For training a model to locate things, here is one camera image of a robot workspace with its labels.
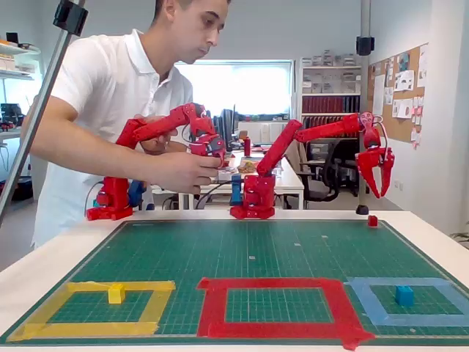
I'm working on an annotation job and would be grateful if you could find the red leader arm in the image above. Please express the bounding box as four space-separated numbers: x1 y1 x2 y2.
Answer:
86 102 226 222

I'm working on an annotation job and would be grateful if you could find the man's right forearm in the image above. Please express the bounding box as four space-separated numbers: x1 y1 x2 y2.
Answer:
21 95 158 191

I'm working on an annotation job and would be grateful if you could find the blue toy brick cube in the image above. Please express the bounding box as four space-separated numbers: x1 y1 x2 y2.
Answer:
394 285 415 307

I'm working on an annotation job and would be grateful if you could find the red tape rectangle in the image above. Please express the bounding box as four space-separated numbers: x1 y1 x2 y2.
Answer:
196 276 377 351

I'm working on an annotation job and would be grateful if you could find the blue tape rectangle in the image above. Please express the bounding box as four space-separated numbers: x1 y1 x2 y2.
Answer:
344 276 469 327

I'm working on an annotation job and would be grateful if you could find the yellow toy brick cube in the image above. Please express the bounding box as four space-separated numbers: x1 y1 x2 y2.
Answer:
108 283 126 304

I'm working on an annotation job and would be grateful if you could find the yellow tape rectangle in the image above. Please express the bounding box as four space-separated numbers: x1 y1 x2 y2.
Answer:
6 280 176 342

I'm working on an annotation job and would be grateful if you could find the man's right hand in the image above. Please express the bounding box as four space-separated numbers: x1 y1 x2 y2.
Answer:
144 151 223 195

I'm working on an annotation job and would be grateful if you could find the man's left hand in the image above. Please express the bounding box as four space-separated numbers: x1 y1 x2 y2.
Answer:
140 128 177 155

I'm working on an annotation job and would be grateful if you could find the black office chair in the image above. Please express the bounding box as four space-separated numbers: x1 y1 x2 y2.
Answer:
331 141 362 195

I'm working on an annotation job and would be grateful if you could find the cork pin board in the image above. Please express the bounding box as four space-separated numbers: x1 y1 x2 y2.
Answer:
367 43 429 144

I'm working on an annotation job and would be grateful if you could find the office chair with jacket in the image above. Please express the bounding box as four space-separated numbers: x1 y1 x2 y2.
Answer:
285 139 341 205

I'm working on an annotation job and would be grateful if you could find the white shelf with binders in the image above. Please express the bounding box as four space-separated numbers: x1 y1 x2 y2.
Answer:
298 55 363 140

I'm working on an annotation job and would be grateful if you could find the white office desk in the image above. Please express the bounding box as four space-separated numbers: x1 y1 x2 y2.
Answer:
152 146 306 210

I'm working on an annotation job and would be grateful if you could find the green plant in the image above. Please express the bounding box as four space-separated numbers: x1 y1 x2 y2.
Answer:
449 230 469 251

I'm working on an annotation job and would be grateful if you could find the black pole clamp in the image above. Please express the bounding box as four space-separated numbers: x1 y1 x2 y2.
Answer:
53 0 89 37
355 35 376 56

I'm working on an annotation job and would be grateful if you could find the blue table clamp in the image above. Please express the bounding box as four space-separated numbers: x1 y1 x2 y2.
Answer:
230 174 245 206
128 179 147 210

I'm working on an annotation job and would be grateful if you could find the wide bright window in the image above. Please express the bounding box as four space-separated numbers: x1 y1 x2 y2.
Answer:
174 59 294 119

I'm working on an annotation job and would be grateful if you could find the green cutting mat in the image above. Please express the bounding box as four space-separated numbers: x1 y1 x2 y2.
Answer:
0 219 469 348

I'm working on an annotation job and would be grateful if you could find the man in white polo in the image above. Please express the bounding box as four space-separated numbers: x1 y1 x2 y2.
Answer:
20 0 232 250

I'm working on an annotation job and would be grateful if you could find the black machine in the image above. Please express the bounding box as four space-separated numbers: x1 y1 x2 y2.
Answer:
0 102 27 129

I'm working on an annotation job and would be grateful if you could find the white robot arm cable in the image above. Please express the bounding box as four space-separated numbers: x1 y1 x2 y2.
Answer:
377 116 390 150

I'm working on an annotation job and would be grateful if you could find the aluminium frame pole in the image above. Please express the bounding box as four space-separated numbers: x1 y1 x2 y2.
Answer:
360 0 372 208
0 0 86 225

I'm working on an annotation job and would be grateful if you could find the white wall shelf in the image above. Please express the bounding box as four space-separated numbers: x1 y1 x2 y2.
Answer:
0 31 42 81

